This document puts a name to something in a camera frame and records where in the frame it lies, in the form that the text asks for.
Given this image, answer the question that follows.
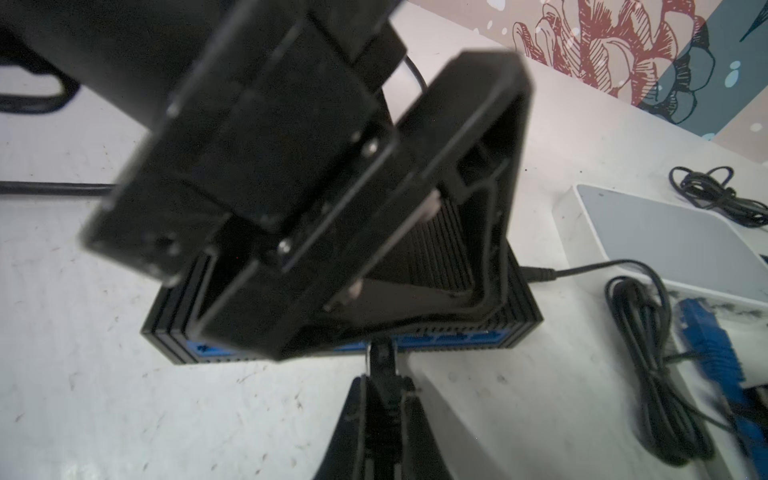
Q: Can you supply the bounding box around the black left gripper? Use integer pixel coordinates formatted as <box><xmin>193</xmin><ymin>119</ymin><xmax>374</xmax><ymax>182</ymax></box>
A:
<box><xmin>81</xmin><ymin>1</ymin><xmax>533</xmax><ymax>360</ymax></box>

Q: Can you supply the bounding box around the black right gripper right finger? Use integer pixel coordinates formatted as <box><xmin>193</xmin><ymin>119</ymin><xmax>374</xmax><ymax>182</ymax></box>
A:
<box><xmin>398</xmin><ymin>377</ymin><xmax>452</xmax><ymax>480</ymax></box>

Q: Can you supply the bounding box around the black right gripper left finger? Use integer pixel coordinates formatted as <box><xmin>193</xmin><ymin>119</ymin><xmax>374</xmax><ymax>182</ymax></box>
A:
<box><xmin>314</xmin><ymin>375</ymin><xmax>378</xmax><ymax>480</ymax></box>

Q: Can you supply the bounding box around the blue ethernet cable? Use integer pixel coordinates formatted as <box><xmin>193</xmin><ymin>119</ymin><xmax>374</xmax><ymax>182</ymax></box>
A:
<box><xmin>674</xmin><ymin>298</ymin><xmax>768</xmax><ymax>480</ymax></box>

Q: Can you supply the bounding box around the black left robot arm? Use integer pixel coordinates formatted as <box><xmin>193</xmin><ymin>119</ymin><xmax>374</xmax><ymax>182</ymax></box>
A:
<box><xmin>1</xmin><ymin>1</ymin><xmax>541</xmax><ymax>360</ymax></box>

